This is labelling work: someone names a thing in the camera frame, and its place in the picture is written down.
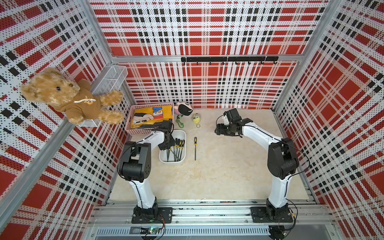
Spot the white plastic storage box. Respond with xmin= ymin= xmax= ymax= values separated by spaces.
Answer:
xmin=159 ymin=130 xmax=187 ymax=165

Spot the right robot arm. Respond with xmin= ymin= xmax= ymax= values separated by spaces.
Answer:
xmin=215 ymin=109 xmax=300 ymax=220

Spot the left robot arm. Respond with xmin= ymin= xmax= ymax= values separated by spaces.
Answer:
xmin=117 ymin=120 xmax=175 ymax=218

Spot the green carabiner clip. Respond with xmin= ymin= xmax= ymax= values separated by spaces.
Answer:
xmin=176 ymin=115 xmax=184 ymax=129

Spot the pink black plush toy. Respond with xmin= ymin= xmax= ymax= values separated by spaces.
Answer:
xmin=174 ymin=102 xmax=194 ymax=116

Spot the yellow printed folded cloth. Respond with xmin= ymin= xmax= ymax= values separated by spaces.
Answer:
xmin=131 ymin=105 xmax=173 ymax=129

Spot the pink plastic basket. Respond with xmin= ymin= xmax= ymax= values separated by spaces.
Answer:
xmin=125 ymin=103 xmax=174 ymax=136

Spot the green circuit board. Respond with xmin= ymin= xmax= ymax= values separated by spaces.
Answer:
xmin=140 ymin=227 xmax=161 ymax=235

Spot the brown teddy bear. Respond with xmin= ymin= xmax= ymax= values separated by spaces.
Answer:
xmin=21 ymin=68 xmax=124 ymax=125

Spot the yellow round keychain toy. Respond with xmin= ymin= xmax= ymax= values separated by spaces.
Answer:
xmin=192 ymin=113 xmax=201 ymax=128

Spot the black wall hook rail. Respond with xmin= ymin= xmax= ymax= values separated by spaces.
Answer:
xmin=181 ymin=56 xmax=279 ymax=64

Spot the clear wall-mounted basket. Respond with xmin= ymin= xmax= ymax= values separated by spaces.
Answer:
xmin=78 ymin=65 xmax=129 ymax=128

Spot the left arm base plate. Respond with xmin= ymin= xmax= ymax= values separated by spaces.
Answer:
xmin=131 ymin=206 xmax=174 ymax=224

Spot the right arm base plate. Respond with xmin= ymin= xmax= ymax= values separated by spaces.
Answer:
xmin=250 ymin=207 xmax=294 ymax=223

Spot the aluminium mounting rail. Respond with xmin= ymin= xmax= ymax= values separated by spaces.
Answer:
xmin=85 ymin=200 xmax=342 ymax=240

